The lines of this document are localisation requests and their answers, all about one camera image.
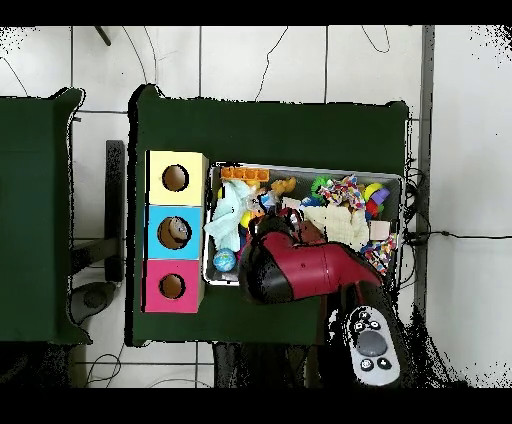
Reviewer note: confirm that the clear plastic bottle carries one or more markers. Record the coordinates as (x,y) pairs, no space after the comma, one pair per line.
(179,228)
(267,200)

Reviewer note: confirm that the blue globe ball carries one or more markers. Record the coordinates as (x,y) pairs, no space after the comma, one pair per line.
(224,260)

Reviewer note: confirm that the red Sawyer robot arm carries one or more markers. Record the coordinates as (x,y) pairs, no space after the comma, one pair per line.
(312,268)

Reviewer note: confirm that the shallow metal mesh bin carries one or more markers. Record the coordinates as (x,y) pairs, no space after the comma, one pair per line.
(292,176)

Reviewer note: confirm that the wooden box with three holes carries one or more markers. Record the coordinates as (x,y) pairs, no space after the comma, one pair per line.
(176,196)

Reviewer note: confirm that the mint green cloth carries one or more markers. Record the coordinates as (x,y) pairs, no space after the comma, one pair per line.
(228,218)

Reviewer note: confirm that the wide orange toy brick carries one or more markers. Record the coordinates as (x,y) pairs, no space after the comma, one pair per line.
(244,174)

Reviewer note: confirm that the brown toy football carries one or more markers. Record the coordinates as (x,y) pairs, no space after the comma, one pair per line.
(312,232)

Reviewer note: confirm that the cream muslin cloth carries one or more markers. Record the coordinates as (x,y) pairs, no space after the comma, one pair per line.
(340,224)

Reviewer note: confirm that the colourful spotted cloth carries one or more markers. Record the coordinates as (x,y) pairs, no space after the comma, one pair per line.
(378,252)
(340,191)

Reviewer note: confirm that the grey metal bar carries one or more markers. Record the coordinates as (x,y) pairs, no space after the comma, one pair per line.
(426,120)

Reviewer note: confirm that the dark green side table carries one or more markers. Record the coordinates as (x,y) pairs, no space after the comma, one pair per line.
(32,200)

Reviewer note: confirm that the black rod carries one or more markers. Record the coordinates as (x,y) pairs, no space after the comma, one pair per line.
(103,36)

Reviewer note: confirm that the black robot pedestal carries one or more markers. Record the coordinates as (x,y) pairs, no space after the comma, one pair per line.
(248,368)

